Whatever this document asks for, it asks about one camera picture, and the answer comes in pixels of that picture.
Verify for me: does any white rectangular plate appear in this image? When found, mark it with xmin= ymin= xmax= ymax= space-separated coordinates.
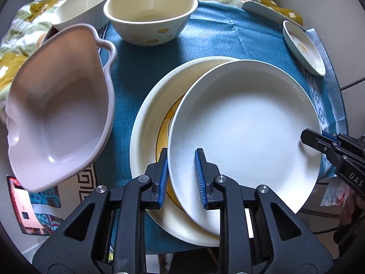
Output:
xmin=240 ymin=1 xmax=307 ymax=32

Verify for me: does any white ribbed bowl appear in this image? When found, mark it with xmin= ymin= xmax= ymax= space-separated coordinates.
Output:
xmin=50 ymin=0 xmax=115 ymax=32

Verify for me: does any black cable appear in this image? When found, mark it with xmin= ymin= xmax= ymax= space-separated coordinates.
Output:
xmin=340 ymin=79 xmax=365 ymax=91

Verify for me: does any plain white plate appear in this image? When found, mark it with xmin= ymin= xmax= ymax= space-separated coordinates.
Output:
xmin=167 ymin=60 xmax=324 ymax=236

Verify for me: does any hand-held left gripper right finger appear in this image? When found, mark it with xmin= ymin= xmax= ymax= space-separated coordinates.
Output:
xmin=194 ymin=148 xmax=334 ymax=274

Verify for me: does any pink baking dish with handles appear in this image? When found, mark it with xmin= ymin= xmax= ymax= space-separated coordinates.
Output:
xmin=5 ymin=24 xmax=118 ymax=193

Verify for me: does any small printed plate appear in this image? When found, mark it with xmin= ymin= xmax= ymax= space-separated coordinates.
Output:
xmin=282 ymin=21 xmax=326 ymax=76

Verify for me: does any white red printed cloth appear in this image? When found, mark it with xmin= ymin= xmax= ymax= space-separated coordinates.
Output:
xmin=320 ymin=181 xmax=348 ymax=207

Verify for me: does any cream bowl with flower print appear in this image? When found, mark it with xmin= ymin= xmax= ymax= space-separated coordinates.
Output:
xmin=103 ymin=0 xmax=198 ymax=46

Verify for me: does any red booklet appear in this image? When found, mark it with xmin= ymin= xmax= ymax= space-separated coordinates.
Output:
xmin=7 ymin=176 xmax=39 ymax=233

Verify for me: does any blue tablecloth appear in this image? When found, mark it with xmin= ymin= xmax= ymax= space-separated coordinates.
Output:
xmin=95 ymin=0 xmax=347 ymax=254

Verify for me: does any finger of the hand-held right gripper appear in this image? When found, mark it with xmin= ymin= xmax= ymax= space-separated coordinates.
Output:
xmin=300 ymin=128 xmax=343 ymax=164
xmin=322 ymin=132 xmax=365 ymax=162

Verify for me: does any cream plate with yellow design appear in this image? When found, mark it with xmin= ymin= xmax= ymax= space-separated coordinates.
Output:
xmin=130 ymin=56 xmax=243 ymax=247

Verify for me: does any person's right hand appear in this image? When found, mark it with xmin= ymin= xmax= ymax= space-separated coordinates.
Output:
xmin=341 ymin=192 xmax=365 ymax=227

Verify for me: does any floral blanket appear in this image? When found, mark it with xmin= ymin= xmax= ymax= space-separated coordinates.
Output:
xmin=0 ymin=0 xmax=303 ymax=113

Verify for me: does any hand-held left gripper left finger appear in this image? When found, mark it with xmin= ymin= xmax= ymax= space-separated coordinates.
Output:
xmin=32 ymin=148 xmax=169 ymax=274

